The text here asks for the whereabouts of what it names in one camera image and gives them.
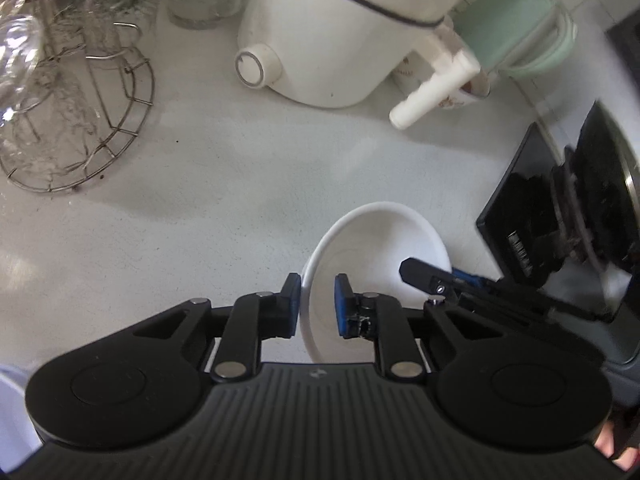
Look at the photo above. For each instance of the clear glass cup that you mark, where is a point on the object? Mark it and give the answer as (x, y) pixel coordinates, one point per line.
(15, 60)

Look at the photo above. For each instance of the person's right hand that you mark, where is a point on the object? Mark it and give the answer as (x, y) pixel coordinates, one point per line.
(612, 442)

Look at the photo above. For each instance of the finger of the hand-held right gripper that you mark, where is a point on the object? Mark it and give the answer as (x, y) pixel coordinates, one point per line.
(472, 279)
(425, 277)

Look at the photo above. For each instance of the white kitchen appliance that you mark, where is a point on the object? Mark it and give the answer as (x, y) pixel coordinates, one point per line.
(325, 35)

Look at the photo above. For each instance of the green plastic container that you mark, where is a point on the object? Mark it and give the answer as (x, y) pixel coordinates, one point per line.
(515, 15)

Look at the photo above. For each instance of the textured glass cup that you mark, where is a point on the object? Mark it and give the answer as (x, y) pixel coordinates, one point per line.
(117, 15)

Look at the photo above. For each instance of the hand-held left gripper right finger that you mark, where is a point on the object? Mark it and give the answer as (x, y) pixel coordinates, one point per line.
(342, 305)

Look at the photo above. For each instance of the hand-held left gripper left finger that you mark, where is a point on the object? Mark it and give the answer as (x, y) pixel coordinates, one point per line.
(292, 305)

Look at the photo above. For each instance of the white bowl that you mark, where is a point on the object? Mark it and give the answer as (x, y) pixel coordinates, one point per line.
(380, 240)

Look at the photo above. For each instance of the white dish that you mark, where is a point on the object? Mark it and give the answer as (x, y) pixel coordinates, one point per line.
(12, 410)

